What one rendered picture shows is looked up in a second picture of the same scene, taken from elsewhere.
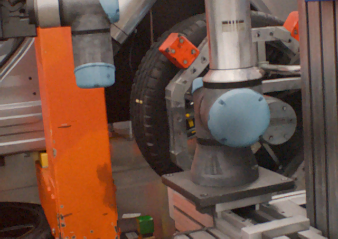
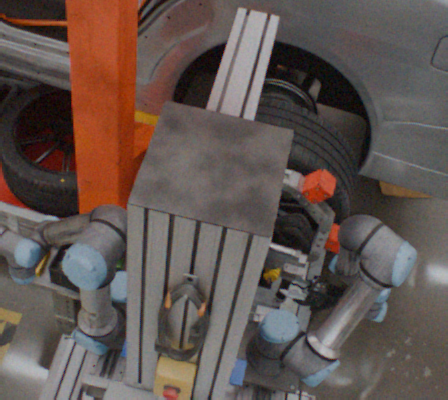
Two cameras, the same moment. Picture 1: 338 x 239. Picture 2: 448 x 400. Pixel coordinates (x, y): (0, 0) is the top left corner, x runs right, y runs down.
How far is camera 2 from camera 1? 2.08 m
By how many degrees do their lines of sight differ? 47
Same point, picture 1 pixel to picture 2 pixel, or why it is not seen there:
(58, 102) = (84, 168)
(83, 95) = (102, 172)
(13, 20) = not seen: outside the picture
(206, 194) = not seen: hidden behind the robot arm
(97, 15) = (15, 263)
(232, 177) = not seen: hidden behind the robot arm
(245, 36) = (97, 318)
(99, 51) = (17, 274)
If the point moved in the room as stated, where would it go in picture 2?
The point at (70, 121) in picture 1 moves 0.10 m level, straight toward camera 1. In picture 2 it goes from (91, 180) to (77, 200)
